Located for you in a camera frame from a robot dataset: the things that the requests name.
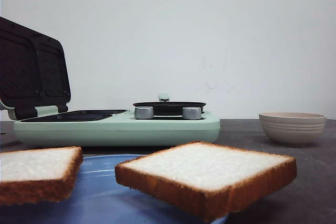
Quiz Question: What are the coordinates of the sandwich maker hinged lid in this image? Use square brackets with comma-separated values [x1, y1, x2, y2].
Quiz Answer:
[1, 18, 71, 120]

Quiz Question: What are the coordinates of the blue plate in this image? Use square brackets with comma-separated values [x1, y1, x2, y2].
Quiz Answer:
[0, 154, 230, 224]

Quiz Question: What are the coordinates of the beige ribbed bowl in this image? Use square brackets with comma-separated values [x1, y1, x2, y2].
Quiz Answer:
[259, 112, 327, 146]

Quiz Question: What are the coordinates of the mint green sandwich maker base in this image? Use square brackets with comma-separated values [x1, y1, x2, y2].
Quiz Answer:
[13, 110, 221, 147]

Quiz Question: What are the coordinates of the black round frying pan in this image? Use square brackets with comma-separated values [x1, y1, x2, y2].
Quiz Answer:
[133, 93, 206, 116]

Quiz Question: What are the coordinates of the silver control knob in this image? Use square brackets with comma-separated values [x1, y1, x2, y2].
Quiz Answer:
[182, 106, 202, 120]
[134, 106, 154, 120]

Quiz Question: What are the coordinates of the right silver control knob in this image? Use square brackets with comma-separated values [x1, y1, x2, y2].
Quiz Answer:
[182, 106, 202, 120]

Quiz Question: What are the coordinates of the left silver control knob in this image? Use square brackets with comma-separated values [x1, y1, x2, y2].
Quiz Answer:
[134, 106, 154, 120]

